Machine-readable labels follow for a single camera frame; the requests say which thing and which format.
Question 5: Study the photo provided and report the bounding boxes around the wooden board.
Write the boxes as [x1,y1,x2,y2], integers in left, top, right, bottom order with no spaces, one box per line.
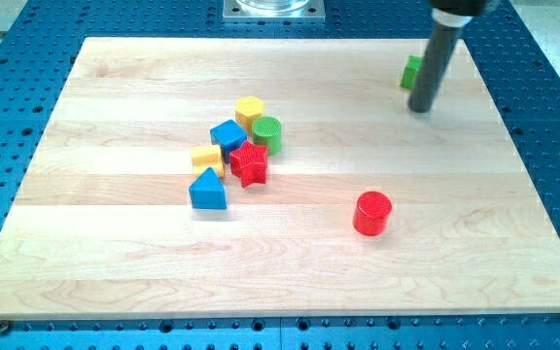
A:
[0,37,560,320]

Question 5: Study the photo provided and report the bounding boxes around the blue cube block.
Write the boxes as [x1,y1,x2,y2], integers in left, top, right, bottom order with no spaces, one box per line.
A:
[210,120,247,163]

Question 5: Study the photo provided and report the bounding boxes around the yellow hexagon block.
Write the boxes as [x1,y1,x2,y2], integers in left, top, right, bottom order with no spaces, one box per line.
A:
[234,96,264,134]

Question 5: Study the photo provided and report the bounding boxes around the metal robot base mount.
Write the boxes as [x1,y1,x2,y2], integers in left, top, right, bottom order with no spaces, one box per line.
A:
[222,0,326,21]

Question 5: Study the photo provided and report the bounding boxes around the green cylinder block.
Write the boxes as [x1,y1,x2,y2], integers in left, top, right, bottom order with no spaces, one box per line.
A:
[252,116,282,156]

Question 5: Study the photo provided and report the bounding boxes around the blue triangle block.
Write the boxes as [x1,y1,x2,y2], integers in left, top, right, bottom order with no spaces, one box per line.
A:
[189,167,228,210]

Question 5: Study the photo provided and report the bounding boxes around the red cylinder block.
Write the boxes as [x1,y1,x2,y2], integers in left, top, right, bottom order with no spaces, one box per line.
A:
[352,191,393,236]

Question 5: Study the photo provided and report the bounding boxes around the red star block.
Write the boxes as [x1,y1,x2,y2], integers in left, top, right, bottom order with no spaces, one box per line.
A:
[229,141,268,188]

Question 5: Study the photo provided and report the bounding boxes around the robot arm with grey rod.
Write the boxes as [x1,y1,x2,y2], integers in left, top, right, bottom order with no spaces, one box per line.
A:
[407,0,500,113]

